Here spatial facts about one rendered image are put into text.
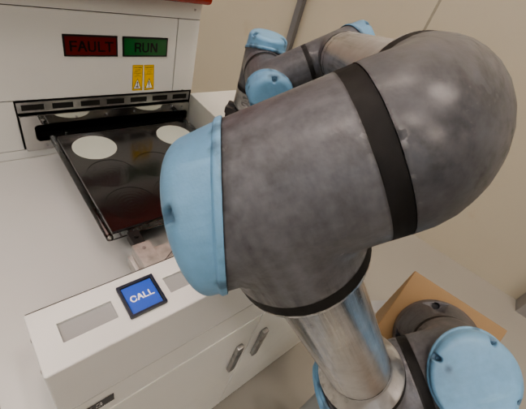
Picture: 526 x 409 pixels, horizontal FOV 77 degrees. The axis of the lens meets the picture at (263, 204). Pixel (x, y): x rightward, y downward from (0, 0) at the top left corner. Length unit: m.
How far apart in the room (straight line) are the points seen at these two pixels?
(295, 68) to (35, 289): 0.60
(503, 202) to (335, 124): 2.31
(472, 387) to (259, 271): 0.39
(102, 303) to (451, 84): 0.49
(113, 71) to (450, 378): 0.92
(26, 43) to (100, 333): 0.62
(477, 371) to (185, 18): 0.95
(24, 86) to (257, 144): 0.80
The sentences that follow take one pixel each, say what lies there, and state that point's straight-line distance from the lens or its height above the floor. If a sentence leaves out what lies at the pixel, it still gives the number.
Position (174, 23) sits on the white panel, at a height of 1.16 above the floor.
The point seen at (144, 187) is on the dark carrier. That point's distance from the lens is 0.80.
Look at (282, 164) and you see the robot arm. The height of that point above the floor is 1.33.
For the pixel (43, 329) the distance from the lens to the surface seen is 0.54.
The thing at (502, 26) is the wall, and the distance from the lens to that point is 2.25.
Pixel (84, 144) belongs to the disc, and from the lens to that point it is 0.94.
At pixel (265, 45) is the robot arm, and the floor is 1.25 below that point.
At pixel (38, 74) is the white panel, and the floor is 1.04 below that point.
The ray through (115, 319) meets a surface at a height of 0.96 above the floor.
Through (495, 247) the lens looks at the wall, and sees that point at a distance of 2.62.
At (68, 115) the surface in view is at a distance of 0.98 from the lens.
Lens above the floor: 1.42
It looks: 40 degrees down
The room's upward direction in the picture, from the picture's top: 20 degrees clockwise
